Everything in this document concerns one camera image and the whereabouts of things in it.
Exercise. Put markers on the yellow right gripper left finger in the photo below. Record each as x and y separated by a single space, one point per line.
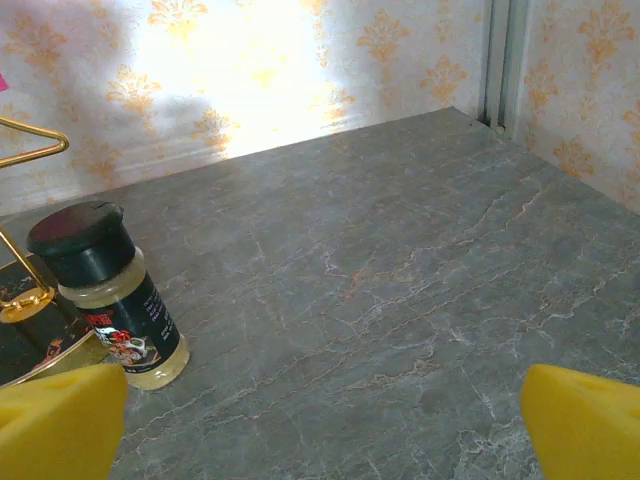
55 425

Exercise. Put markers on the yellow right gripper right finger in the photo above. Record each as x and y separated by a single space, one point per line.
585 430

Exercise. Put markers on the black-capped spice bottle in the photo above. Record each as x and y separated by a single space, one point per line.
100 250

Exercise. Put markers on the aluminium frame post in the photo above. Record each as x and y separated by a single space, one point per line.
505 60

